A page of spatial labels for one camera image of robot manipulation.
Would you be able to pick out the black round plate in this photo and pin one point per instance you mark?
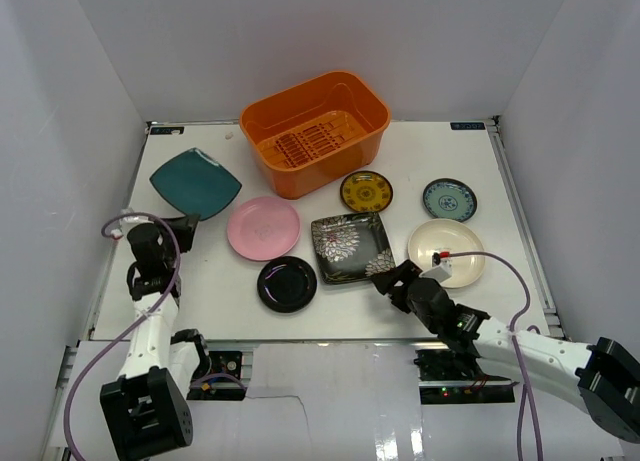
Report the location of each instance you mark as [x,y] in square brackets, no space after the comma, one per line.
[287,284]

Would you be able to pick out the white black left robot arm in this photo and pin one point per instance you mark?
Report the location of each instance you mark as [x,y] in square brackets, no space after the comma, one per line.
[146,407]

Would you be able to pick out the black square floral plate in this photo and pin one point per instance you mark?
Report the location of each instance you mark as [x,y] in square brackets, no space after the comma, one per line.
[351,247]

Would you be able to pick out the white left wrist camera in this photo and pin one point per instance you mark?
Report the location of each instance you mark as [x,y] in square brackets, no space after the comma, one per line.
[125,222]

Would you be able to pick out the blue corner label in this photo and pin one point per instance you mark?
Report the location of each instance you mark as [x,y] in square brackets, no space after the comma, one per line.
[166,130]
[467,126]

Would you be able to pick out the teal square plate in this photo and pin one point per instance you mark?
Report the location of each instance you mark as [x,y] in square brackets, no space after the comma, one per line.
[192,182]

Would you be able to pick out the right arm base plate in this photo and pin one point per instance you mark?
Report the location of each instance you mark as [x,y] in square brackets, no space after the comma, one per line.
[448,378]

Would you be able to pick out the right blue corner label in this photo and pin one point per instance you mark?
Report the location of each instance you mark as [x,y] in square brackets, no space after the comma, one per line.
[467,126]

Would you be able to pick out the blue patterned round plate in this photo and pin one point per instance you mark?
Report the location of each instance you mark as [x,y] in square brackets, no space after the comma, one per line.
[449,198]

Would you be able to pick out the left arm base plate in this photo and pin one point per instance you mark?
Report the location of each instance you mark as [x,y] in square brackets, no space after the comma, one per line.
[217,386]

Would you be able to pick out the orange plastic bin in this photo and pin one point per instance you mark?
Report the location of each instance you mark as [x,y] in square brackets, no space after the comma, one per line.
[316,132]

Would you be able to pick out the pink round plate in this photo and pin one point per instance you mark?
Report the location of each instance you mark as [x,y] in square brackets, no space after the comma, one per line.
[263,228]

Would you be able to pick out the yellow patterned round plate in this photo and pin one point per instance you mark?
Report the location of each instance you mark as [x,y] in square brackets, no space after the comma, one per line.
[366,191]

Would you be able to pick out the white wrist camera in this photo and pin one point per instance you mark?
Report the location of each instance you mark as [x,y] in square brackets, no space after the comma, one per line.
[125,222]
[441,267]

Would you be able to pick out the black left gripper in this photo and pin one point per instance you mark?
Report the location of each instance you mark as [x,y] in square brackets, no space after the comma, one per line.
[178,226]

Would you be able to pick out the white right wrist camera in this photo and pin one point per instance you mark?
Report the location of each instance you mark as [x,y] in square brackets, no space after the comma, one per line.
[441,267]

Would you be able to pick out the cream round plate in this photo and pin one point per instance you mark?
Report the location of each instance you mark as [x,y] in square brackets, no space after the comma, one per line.
[439,235]

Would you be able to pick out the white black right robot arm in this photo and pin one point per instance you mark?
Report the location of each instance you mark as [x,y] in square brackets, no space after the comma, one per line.
[600,379]

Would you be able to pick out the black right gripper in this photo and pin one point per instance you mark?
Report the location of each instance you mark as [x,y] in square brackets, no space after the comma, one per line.
[386,282]

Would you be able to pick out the left blue corner label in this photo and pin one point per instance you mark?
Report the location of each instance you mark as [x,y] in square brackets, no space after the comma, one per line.
[166,130]

